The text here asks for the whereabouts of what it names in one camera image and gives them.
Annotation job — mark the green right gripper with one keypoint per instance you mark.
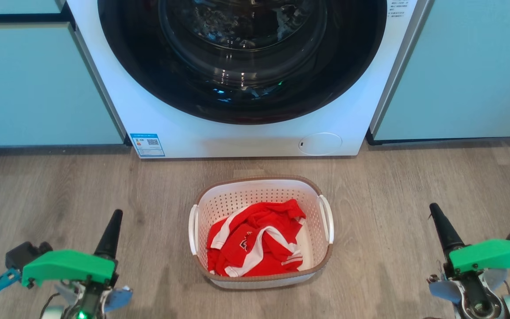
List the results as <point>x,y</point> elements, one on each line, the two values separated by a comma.
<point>489,257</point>

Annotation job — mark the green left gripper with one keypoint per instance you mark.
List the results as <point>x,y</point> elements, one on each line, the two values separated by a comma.
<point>69,266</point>

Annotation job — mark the white perforated laundry basket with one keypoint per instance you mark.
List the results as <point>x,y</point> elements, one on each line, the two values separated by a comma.
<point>255,190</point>

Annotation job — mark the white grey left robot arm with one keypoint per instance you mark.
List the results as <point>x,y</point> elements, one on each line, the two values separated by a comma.
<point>53,313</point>

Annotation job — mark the blue energy label sticker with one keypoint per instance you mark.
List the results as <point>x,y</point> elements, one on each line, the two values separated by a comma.
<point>147,145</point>

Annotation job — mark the white front-load washing machine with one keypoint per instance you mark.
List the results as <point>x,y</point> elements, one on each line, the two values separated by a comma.
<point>184,128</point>

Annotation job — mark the red and white garment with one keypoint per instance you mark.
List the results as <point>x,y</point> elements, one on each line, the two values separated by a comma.
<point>255,239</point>

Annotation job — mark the round white filter cover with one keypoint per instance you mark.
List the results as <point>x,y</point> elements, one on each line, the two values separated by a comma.
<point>321,144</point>

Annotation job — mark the round black glass washer door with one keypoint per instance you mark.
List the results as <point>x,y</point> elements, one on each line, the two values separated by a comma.
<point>148,84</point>

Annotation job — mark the pale green cabinet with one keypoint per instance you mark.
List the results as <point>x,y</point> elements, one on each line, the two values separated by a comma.
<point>463,71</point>
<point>38,88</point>

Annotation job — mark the white text sticker on washer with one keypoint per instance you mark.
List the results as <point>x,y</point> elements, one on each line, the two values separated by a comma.
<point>398,8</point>

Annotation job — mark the pale green cabinet drawer front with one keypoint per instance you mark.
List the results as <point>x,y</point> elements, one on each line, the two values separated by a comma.
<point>16,5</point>

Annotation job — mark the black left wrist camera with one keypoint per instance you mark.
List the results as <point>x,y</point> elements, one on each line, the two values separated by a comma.
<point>22,254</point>

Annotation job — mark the blue plastic bracket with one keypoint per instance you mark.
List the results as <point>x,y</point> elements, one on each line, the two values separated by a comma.
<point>0,282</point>

